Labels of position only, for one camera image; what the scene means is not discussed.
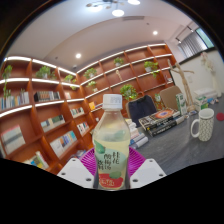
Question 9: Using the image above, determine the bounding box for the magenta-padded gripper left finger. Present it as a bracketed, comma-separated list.
[57, 148, 101, 190]

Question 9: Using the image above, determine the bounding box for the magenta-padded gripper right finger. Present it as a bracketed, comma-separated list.
[127, 147, 167, 189]

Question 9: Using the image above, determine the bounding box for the clear drink bottle white cap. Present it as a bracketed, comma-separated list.
[92, 93, 132, 191]

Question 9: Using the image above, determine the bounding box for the stack of dark books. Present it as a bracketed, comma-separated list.
[138, 107, 186, 138]

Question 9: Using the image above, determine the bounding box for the dark office chair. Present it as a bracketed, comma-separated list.
[125, 94, 158, 128]

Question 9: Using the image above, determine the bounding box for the wooden shelf unit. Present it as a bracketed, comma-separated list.
[0, 43, 178, 174]

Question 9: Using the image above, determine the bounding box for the white mug grey triangle pattern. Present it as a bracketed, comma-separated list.
[190, 107, 215, 142]

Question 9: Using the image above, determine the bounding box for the small green white box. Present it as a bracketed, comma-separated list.
[194, 95, 210, 112]

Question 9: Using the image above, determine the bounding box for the wooden artist mannequin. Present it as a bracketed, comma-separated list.
[167, 59, 198, 113]

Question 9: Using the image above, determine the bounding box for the stack of white packs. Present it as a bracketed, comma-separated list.
[193, 87, 218, 99]

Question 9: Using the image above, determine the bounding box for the grey curtain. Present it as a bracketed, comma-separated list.
[178, 31, 209, 59]

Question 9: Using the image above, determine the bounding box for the window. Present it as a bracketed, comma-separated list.
[195, 27, 215, 49]

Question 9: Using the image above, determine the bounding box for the ceiling air vent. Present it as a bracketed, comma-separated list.
[122, 15, 146, 22]

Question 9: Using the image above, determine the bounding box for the black multi-bulb ceiling lamp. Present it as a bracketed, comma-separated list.
[85, 0, 142, 18]

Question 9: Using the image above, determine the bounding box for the black track light rail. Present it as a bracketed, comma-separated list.
[174, 24, 194, 44]

